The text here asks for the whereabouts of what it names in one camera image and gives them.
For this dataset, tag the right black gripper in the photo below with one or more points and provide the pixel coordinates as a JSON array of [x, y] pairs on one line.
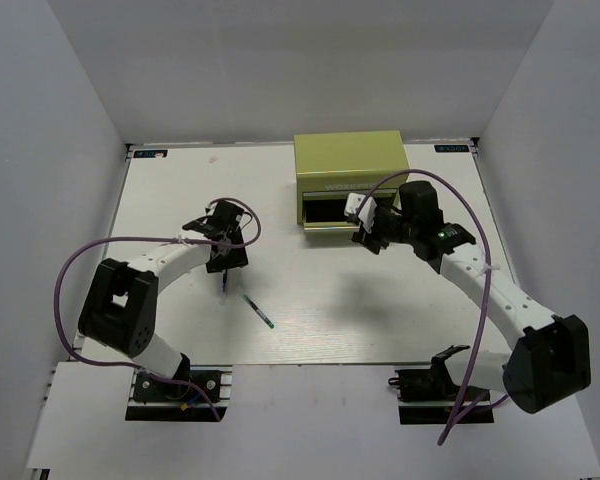
[[372, 240]]

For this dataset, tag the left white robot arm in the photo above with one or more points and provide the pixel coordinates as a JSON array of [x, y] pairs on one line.
[[120, 310]]

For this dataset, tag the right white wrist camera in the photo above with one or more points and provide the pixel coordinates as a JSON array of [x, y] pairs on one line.
[[360, 210]]

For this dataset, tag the green pen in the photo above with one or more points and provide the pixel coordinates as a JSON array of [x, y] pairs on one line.
[[259, 312]]

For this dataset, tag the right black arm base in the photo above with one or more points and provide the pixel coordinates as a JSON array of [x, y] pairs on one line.
[[426, 398]]

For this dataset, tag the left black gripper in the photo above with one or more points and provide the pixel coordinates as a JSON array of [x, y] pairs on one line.
[[238, 258]]

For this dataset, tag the green metal drawer toolbox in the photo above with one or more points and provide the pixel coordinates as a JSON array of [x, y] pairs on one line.
[[330, 166]]

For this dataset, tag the blue pen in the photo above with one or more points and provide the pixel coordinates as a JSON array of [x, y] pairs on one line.
[[224, 287]]

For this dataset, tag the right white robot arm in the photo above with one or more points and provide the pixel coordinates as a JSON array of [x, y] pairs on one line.
[[549, 357]]

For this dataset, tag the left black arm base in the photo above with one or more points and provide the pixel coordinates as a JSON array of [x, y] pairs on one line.
[[153, 401]]

